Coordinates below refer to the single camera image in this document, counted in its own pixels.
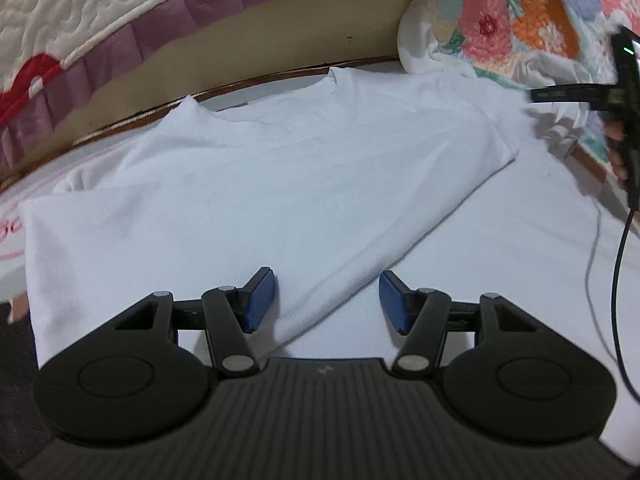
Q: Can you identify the black cable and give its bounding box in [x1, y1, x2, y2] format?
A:
[612, 205, 640, 411]

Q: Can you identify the white shirt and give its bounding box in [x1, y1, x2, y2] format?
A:
[17, 65, 640, 411]

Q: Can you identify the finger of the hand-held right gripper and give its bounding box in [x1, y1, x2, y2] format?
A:
[529, 85, 613, 107]

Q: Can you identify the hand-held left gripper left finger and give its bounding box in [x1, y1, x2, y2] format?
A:
[114, 266, 277, 377]

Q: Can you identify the checkered printed rug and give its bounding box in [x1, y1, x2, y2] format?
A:
[0, 55, 406, 411]

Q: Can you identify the floral quilt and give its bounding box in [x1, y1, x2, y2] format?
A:
[397, 0, 640, 181]

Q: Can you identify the person's right hand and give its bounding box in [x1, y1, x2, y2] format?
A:
[602, 120, 631, 192]

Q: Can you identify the red bear print quilt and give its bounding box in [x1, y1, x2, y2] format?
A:
[0, 0, 441, 176]

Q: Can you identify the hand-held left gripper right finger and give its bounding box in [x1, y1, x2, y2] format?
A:
[378, 270, 541, 378]

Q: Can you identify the cardboard box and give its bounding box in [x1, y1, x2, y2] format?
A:
[0, 0, 421, 191]

